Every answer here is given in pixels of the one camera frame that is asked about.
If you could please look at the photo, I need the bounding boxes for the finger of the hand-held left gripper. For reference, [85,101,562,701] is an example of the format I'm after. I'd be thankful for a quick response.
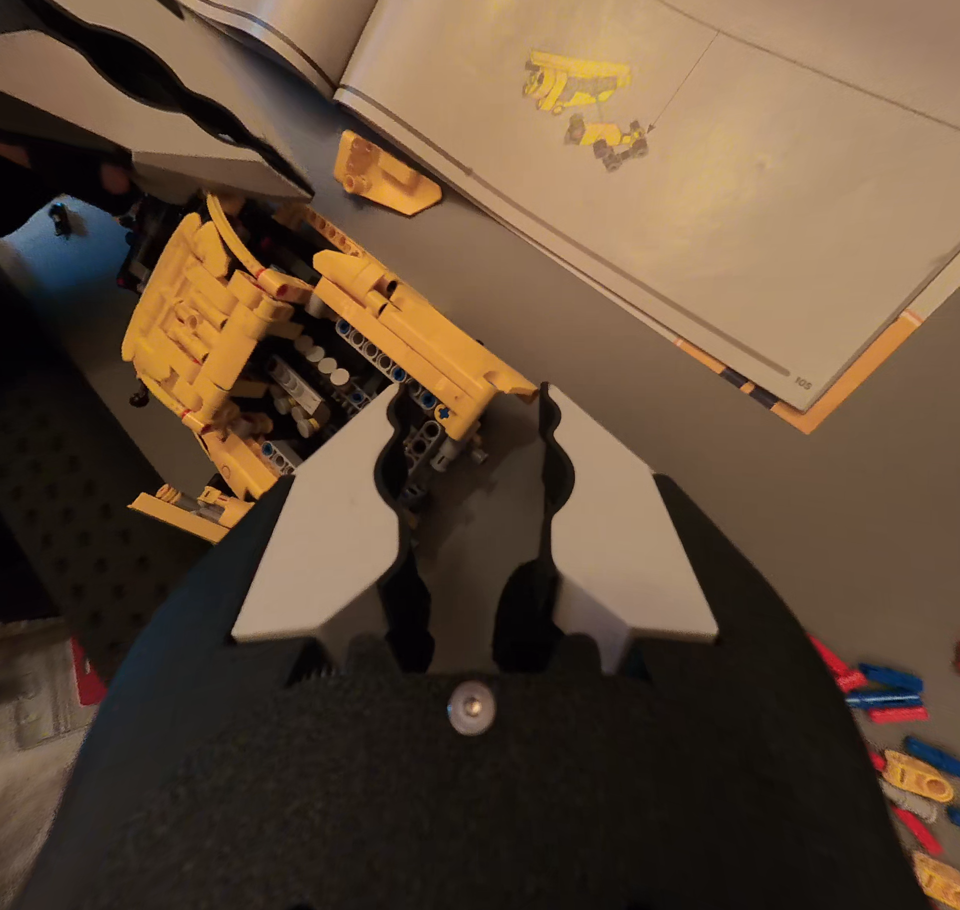
[27,0,286,153]
[0,25,316,203]

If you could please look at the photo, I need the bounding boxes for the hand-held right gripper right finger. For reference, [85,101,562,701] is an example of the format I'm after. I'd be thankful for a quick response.
[492,384,723,675]

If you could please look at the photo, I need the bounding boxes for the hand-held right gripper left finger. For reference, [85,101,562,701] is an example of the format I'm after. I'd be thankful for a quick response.
[231,385,439,674]

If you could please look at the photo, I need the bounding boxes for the grey desk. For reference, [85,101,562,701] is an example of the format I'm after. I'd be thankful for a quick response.
[0,10,960,731]

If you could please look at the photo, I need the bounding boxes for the yellow toy brick car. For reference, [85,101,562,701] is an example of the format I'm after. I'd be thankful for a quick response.
[120,190,541,545]

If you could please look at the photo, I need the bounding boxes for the red white packet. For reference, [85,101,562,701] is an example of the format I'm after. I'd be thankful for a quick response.
[0,633,109,746]

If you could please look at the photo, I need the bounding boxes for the scattered small brick pieces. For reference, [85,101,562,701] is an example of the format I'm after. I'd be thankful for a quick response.
[807,633,960,910]

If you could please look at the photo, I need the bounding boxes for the open instruction booklet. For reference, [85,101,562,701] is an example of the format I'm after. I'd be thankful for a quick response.
[143,0,960,434]

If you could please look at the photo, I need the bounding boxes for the small yellow brick bracket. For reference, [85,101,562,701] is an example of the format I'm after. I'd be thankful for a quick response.
[332,130,445,218]

